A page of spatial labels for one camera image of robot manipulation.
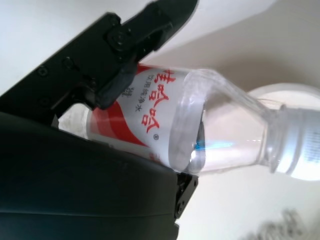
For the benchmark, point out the clear plastic cup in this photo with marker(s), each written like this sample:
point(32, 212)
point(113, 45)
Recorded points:
point(287, 92)

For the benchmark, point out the clear red-labelled water bottle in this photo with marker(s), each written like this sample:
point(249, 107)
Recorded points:
point(155, 112)

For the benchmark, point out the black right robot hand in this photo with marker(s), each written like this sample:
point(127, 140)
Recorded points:
point(75, 187)

